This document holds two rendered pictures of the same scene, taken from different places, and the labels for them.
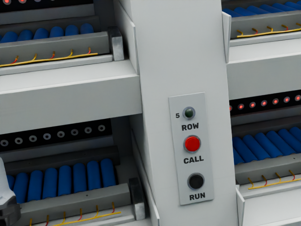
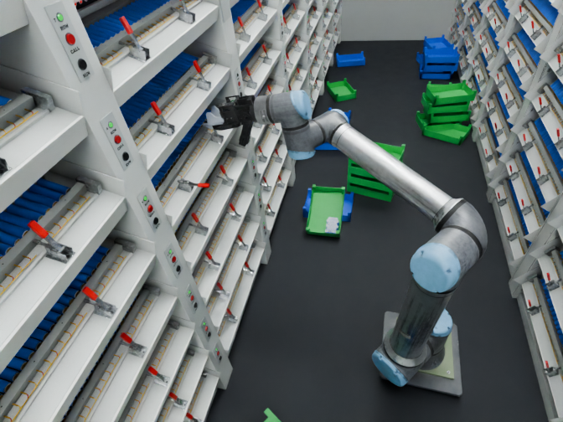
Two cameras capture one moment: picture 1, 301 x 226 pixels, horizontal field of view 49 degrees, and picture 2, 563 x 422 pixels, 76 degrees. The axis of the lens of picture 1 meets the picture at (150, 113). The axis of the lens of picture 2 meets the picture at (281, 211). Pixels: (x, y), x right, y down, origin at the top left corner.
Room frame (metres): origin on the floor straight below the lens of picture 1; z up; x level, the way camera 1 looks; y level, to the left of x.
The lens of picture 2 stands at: (-0.35, 1.11, 1.63)
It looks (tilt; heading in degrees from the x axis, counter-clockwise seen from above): 43 degrees down; 297
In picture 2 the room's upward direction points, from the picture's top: 7 degrees counter-clockwise
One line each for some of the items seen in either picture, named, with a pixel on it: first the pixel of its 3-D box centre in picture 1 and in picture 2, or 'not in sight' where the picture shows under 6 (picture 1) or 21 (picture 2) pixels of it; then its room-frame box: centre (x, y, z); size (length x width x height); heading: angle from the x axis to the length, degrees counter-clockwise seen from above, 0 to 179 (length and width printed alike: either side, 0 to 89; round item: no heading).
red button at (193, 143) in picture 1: (191, 143); not in sight; (0.35, -0.04, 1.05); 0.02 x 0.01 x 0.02; 99
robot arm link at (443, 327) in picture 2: not in sight; (427, 327); (-0.51, 0.27, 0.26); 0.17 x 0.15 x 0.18; 61
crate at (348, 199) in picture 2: not in sight; (328, 204); (0.14, -0.54, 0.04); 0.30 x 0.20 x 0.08; 9
